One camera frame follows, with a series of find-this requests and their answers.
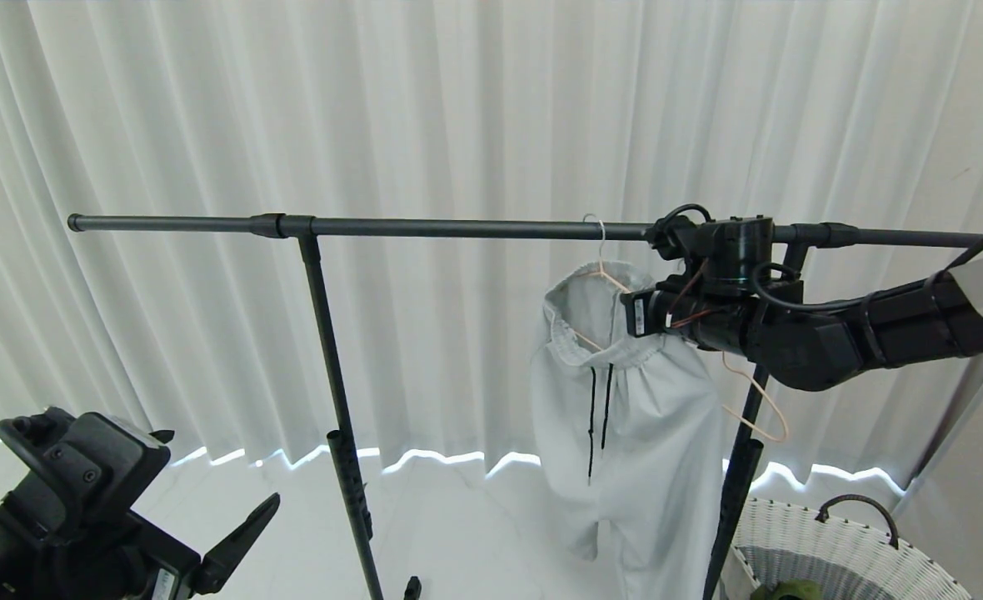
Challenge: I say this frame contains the green garment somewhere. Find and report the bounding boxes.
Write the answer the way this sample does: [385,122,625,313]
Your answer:
[750,581,821,600]

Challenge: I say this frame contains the white laundry basket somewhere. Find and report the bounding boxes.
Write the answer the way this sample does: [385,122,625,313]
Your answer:
[721,494,971,600]

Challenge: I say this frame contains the pink clothes hanger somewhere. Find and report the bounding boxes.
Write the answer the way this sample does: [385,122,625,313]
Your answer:
[721,350,791,444]
[573,215,632,353]

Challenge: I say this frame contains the pale grey shorts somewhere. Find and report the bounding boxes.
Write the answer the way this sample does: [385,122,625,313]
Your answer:
[529,260,726,600]

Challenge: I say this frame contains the white curtain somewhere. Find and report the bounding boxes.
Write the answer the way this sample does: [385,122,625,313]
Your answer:
[0,0,983,493]

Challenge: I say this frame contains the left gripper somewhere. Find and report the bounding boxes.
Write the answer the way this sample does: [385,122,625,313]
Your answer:
[0,487,282,600]

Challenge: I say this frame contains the black clothes rack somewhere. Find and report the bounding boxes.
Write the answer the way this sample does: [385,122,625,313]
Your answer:
[68,213,983,600]

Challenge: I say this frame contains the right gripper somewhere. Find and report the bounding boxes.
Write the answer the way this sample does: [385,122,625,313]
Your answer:
[622,283,709,340]

